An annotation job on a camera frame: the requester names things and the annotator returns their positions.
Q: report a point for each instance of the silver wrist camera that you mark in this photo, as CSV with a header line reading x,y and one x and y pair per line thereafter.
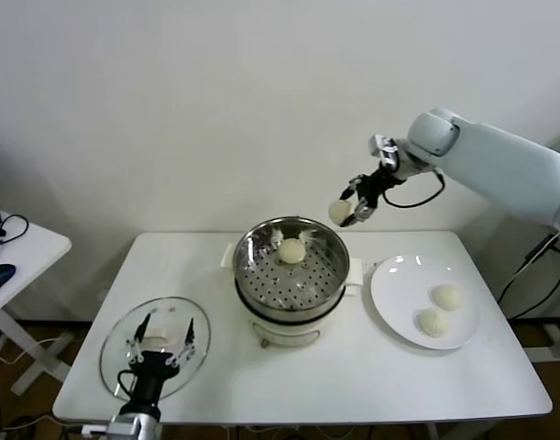
x,y
95,431
384,150

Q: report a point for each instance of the white side table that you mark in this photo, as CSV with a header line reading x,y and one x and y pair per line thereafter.
x,y
36,247

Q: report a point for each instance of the blue computer mouse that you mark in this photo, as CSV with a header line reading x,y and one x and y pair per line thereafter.
x,y
0,275

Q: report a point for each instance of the white electric cooker base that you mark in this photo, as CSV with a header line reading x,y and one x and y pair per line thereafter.
x,y
284,332

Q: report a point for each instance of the round glass pot lid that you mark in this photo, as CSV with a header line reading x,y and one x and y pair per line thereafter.
x,y
119,348

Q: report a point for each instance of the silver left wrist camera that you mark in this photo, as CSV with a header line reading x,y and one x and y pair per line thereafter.
x,y
95,431

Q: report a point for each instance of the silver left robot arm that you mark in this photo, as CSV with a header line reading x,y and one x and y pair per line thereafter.
x,y
137,428

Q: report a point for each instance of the stainless steel steamer basket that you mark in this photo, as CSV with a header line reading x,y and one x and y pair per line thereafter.
x,y
266,275

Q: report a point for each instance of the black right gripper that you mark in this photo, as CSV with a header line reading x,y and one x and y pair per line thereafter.
x,y
376,185

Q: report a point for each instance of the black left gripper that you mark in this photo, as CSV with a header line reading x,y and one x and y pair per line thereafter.
x,y
151,366

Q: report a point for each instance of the round white plate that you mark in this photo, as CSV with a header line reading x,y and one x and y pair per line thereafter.
x,y
398,293

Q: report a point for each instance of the white steamed baozi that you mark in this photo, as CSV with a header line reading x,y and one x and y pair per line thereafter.
x,y
338,212
446,297
292,251
434,323

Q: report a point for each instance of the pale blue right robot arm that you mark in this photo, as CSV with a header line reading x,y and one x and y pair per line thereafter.
x,y
490,160

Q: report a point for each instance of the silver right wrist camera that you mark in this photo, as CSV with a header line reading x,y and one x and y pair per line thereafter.
x,y
384,150

